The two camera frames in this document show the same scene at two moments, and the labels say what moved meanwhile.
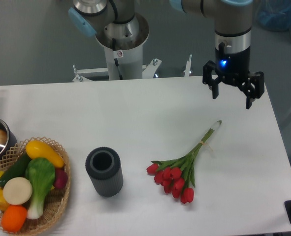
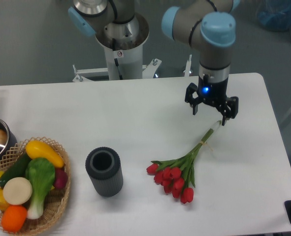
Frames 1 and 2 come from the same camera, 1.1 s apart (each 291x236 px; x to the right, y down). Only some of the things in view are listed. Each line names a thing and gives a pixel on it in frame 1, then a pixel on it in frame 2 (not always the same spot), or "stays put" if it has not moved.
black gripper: (233, 68) → (212, 93)
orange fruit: (14, 218) stays put
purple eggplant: (61, 178) stays put
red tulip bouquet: (176, 175) stays put
